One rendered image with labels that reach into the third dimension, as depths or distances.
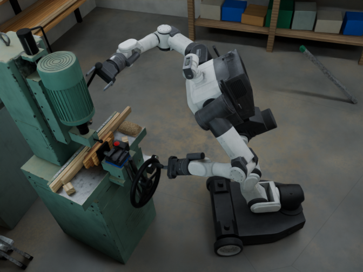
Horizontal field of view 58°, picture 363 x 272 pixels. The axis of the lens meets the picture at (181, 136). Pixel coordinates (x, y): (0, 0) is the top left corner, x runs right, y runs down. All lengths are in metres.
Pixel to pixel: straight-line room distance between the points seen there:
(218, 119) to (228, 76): 0.21
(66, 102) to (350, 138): 2.57
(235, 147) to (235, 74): 0.32
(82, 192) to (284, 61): 3.05
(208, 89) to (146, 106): 2.09
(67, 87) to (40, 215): 1.62
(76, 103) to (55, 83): 0.14
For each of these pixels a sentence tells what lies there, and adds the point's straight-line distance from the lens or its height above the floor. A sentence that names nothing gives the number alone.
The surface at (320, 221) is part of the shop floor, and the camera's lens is 2.72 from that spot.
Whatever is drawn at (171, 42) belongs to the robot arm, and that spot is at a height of 1.34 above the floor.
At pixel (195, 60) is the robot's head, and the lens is 1.50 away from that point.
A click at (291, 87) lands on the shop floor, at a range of 3.77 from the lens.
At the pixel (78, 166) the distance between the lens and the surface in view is 1.83.
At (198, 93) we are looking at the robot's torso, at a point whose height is 1.33.
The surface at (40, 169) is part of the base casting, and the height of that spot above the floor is 0.80.
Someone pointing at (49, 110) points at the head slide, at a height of 1.24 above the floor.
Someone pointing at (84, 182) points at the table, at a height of 0.90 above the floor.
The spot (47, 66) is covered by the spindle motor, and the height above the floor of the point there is 1.50.
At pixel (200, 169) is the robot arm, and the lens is 1.55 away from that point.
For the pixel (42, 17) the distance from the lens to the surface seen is 4.21.
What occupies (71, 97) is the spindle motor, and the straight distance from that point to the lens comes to 1.53.
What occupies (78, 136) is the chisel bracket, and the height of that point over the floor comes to 1.06.
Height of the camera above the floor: 2.26
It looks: 46 degrees down
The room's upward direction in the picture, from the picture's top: 5 degrees counter-clockwise
